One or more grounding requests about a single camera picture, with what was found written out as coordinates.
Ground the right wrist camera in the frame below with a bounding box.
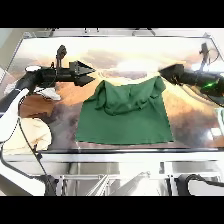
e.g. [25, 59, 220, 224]
[198, 42, 212, 73]

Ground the beige garment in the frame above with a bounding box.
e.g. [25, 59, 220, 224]
[2, 116, 53, 155]

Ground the silver frame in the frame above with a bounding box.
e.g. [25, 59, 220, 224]
[0, 28, 224, 197]

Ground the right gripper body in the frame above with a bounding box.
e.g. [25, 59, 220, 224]
[167, 63, 186, 85]

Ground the black cable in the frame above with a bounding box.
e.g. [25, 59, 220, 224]
[0, 118, 51, 188]
[184, 173, 224, 188]

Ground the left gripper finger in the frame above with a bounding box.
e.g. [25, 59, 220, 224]
[78, 60, 97, 76]
[78, 75, 96, 88]

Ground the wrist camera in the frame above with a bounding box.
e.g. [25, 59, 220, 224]
[198, 42, 212, 73]
[55, 44, 68, 76]

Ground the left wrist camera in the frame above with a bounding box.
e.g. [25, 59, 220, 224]
[55, 44, 68, 76]

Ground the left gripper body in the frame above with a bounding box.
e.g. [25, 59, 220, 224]
[62, 60, 80, 88]

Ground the green T-shirt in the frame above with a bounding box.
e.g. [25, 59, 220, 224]
[75, 75, 175, 146]

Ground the white garment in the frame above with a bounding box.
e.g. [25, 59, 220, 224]
[33, 85, 63, 102]

